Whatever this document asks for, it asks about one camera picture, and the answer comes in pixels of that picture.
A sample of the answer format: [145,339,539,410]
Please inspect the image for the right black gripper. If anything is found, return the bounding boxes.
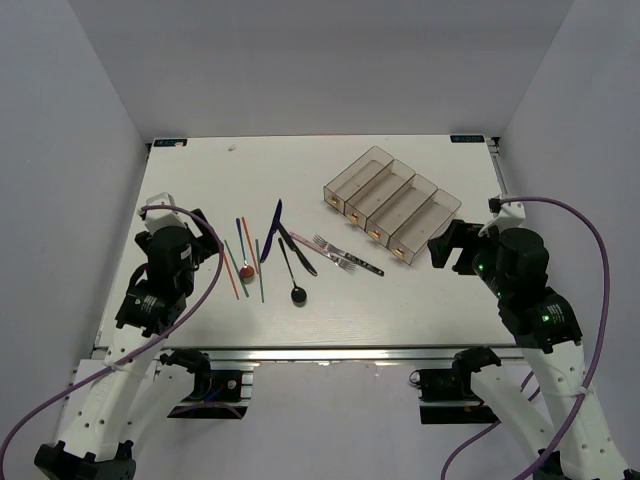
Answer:
[426,218,510,297]

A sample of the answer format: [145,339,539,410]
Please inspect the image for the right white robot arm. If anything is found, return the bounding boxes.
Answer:
[427,220,639,479]

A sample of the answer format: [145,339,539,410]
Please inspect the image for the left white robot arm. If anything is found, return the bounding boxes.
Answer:
[34,204,223,479]

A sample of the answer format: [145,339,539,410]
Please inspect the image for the black table knife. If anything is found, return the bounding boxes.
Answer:
[278,222,318,277]

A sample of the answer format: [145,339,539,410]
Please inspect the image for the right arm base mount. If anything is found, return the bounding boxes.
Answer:
[409,368,497,425]

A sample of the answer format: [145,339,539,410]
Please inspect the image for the black spoon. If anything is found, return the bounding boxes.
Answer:
[278,238,307,307]

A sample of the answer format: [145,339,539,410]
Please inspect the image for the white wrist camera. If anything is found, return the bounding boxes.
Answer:
[479,195,526,237]
[137,192,185,235]

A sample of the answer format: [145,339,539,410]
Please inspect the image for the right blue table label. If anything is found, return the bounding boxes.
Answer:
[449,134,485,144]

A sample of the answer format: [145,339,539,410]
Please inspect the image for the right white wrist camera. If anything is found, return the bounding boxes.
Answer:
[479,195,526,237]

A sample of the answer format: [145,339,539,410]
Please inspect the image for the clear four-compartment organizer tray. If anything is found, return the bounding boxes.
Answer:
[323,146,462,265]

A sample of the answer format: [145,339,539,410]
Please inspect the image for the green chopstick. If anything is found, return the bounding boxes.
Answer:
[224,239,249,298]
[255,238,265,304]

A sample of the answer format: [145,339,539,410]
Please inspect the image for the left blue table label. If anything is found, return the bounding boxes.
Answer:
[153,138,188,148]

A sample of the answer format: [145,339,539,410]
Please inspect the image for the orange chopstick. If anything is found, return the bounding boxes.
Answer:
[241,216,259,274]
[221,249,240,300]

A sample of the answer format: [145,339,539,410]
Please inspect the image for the aluminium right table rail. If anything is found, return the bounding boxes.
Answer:
[486,137,509,197]

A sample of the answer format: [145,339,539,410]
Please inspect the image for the aluminium table rail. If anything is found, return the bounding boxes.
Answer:
[94,344,526,365]
[486,137,509,197]

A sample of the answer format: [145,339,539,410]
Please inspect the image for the blue table label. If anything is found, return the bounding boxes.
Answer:
[449,134,485,144]
[153,138,188,148]

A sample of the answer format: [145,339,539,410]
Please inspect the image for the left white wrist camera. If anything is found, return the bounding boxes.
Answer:
[137,192,185,235]

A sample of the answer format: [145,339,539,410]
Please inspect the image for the aluminium front table rail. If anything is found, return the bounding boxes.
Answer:
[94,344,526,365]

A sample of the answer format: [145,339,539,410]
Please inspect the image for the colourful rainbow spoon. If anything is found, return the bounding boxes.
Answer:
[236,218,255,282]

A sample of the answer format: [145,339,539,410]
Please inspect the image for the blue plastic knife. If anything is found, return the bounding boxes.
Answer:
[260,199,282,264]

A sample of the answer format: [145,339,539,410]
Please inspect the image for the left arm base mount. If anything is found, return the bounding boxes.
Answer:
[158,349,253,420]

